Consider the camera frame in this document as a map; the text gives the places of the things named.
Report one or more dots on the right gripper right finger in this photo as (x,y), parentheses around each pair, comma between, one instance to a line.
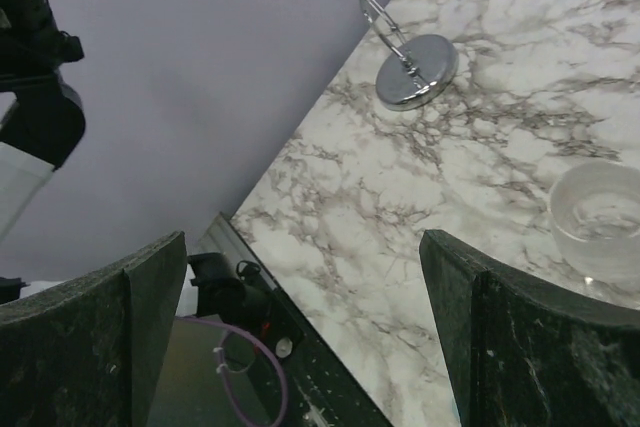
(521,351)

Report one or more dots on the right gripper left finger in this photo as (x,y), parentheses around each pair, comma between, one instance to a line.
(89,351)

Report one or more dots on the clear wine glass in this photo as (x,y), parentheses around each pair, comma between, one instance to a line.
(594,219)

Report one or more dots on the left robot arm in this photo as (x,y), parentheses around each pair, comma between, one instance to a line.
(45,122)

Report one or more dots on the chrome wine glass rack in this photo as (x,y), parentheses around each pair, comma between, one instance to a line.
(417,70)

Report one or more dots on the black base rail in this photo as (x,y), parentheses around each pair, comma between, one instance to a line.
(296,375)

